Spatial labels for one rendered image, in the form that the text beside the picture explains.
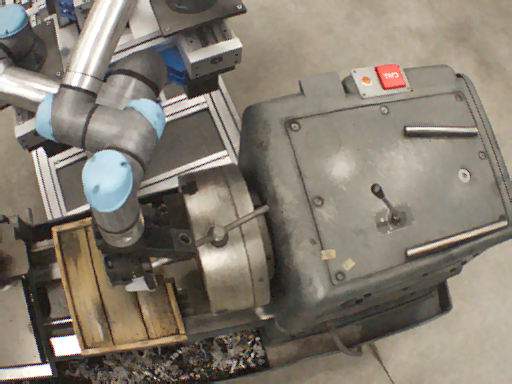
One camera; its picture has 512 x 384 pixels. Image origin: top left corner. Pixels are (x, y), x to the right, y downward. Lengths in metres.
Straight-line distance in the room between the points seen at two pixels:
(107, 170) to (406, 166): 0.69
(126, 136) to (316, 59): 2.04
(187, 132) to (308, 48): 0.77
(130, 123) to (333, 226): 0.50
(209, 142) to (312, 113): 1.13
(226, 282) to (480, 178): 0.61
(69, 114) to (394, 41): 2.30
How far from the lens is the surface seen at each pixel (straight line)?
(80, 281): 1.64
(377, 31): 3.08
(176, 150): 2.44
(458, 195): 1.37
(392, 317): 2.01
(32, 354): 1.56
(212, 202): 1.29
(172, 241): 1.03
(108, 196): 0.86
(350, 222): 1.28
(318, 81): 1.39
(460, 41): 3.25
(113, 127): 0.94
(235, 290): 1.31
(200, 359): 1.86
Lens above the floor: 2.45
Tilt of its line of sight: 71 degrees down
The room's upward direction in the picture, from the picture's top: 11 degrees clockwise
